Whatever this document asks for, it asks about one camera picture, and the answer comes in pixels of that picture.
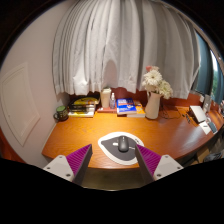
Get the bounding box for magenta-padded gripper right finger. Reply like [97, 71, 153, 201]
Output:
[134, 144, 185, 184]

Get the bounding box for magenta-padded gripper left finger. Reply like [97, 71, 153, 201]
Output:
[43, 143, 94, 186]

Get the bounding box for dark grey computer mouse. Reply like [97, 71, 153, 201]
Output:
[117, 135, 130, 153]

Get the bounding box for white and grey mouse pad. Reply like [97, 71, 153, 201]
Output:
[97, 131, 145, 166]

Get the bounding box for dark mug with green inside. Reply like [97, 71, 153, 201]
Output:
[53, 105, 70, 122]

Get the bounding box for white flat box device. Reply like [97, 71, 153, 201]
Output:
[189, 105, 208, 124]

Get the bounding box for black book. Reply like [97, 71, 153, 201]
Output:
[69, 103, 97, 111]
[68, 107, 96, 115]

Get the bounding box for white ceramic vase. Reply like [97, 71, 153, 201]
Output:
[144, 91, 163, 120]

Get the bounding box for yellow-cover book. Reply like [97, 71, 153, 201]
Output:
[71, 96, 101, 106]

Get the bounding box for blue book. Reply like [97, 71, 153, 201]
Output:
[116, 97, 138, 116]

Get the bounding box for red book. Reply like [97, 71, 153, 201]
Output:
[96, 106, 118, 114]

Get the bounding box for cream tumbler with lid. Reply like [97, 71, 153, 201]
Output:
[100, 86, 112, 109]

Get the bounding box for clear pump bottle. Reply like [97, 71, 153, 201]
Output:
[109, 92, 117, 110]

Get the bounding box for white flower bouquet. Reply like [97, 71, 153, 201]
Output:
[141, 65, 174, 100]

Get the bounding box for glass window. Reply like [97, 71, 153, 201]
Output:
[194, 31, 224, 104]

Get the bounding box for white pleated curtain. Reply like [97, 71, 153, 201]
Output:
[52, 0, 201, 100]

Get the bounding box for black cable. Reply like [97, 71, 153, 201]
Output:
[159, 105, 184, 120]

